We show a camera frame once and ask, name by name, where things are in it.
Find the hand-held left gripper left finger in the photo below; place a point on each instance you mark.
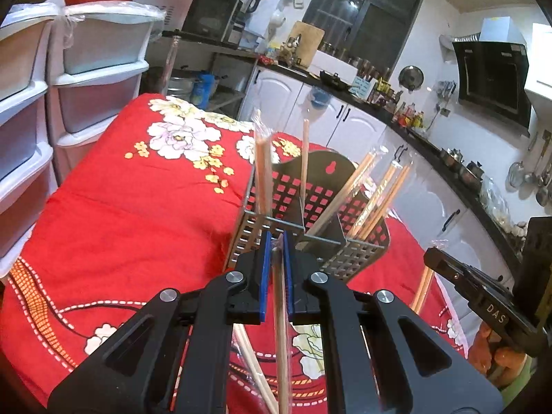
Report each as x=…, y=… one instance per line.
x=264, y=276

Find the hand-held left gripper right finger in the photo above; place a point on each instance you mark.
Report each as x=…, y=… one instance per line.
x=288, y=276

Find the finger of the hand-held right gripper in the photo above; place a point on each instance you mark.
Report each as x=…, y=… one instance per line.
x=448, y=267

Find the wooden chopsticks pair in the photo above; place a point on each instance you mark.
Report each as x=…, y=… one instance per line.
x=345, y=194
x=281, y=353
x=254, y=371
x=422, y=289
x=390, y=205
x=375, y=202
x=262, y=168

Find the grey plastic utensil basket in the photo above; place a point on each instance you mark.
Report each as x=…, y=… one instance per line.
x=310, y=168

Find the person's right forearm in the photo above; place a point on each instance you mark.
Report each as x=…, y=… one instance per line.
x=522, y=381

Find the person's right hand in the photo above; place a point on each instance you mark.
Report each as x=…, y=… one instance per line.
x=491, y=358

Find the clear bag of garlic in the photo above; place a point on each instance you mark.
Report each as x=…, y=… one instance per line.
x=500, y=207

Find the steel cooking pot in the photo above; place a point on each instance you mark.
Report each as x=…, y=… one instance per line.
x=450, y=157
x=471, y=174

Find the bare wooden chopstick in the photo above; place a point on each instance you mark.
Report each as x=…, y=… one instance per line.
x=305, y=168

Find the hanging metal ladles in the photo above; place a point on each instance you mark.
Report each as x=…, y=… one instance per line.
x=534, y=172

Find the black kitchen countertop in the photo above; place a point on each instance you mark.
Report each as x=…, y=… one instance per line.
x=431, y=144

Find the red floral blanket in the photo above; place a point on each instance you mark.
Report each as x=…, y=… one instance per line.
x=129, y=224

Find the white kitchen cabinets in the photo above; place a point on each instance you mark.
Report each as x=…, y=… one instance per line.
x=371, y=138

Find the row of condiment bottles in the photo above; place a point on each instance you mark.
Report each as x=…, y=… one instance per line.
x=401, y=110

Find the black range hood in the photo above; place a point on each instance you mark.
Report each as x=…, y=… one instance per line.
x=491, y=82

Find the steel pot lid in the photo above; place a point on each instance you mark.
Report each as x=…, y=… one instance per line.
x=411, y=78

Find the blue knife holder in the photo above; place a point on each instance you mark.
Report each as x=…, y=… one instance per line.
x=362, y=87

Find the black wok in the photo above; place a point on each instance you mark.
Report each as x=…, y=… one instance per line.
x=333, y=81

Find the steel stock pot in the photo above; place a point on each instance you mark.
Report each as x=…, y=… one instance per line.
x=179, y=88

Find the wooden cutting board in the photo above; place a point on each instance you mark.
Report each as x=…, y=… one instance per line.
x=306, y=43

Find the metal shelf rack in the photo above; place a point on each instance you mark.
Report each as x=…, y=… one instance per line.
x=207, y=43

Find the white teapot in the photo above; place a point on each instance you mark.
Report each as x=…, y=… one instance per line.
x=277, y=17

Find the dark kitchen window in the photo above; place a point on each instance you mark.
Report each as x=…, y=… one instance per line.
x=366, y=13

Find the black microwave oven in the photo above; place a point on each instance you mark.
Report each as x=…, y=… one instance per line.
x=207, y=8

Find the white plastic drawer unit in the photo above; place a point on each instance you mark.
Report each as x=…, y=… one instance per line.
x=21, y=95
x=103, y=51

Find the black blender jug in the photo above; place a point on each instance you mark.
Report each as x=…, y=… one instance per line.
x=249, y=0

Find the white wall cupboard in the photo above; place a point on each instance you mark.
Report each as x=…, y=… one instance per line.
x=541, y=64

